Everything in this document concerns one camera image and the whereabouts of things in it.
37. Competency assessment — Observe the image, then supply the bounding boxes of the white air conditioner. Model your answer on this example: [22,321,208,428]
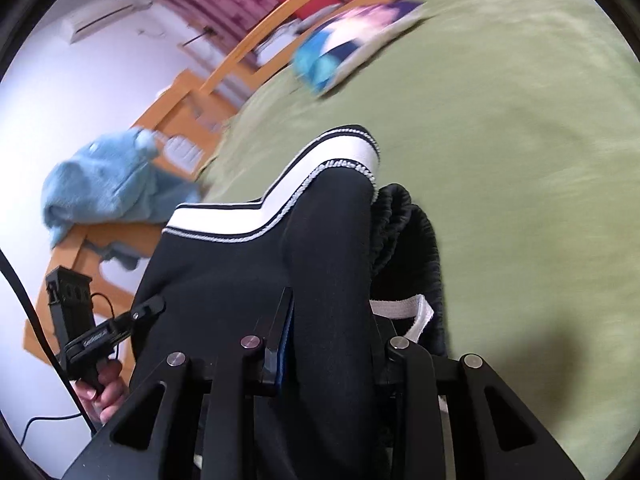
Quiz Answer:
[62,0,153,43]

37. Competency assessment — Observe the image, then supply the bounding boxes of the white ribbed panel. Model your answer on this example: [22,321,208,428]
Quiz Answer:
[165,132,201,166]

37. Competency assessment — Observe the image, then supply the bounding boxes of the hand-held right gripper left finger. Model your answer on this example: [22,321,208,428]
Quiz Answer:
[62,287,296,480]

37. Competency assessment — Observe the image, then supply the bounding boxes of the black cable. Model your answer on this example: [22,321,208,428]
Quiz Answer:
[0,250,101,436]

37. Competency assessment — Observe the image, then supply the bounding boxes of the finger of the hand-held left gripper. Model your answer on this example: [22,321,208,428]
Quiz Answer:
[117,295,166,333]

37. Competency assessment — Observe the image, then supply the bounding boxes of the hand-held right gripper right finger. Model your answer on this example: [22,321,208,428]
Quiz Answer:
[372,320,583,480]

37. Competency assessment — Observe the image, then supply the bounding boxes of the green fleece blanket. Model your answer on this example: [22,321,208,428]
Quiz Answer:
[197,0,640,480]

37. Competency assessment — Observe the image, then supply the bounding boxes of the blue plush toy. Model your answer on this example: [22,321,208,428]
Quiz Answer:
[40,127,201,251]

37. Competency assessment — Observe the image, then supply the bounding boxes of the patchwork pillow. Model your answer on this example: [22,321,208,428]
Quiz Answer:
[291,0,428,96]

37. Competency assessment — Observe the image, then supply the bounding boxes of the wooden nightstand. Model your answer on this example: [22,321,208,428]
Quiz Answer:
[22,220,151,361]

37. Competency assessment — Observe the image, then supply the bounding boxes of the wooden bed frame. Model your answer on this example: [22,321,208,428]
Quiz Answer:
[132,0,561,176]

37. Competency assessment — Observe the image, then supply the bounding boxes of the black pants with white stripe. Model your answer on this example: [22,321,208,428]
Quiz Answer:
[131,124,448,480]

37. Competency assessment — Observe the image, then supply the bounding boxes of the person's left hand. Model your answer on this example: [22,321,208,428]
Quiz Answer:
[75,357,128,426]

